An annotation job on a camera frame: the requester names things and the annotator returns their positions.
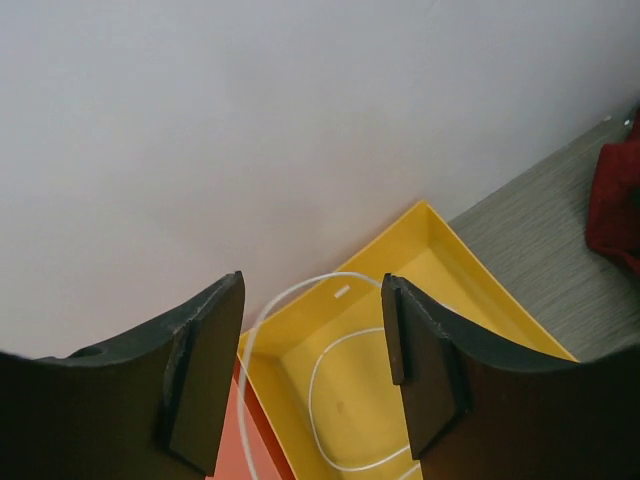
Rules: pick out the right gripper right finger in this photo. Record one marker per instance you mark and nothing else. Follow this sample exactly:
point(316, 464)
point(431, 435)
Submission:
point(480, 406)

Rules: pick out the dark red cloth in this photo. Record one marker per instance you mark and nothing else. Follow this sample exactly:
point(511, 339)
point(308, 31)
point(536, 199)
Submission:
point(612, 228)

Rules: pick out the orange plastic bin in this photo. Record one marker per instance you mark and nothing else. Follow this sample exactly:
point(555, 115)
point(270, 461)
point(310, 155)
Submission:
point(269, 459)

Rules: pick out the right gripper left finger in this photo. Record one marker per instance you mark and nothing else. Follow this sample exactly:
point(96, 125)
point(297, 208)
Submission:
point(148, 403)

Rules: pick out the yellow plastic bin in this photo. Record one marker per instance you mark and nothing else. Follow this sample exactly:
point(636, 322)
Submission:
point(323, 363)

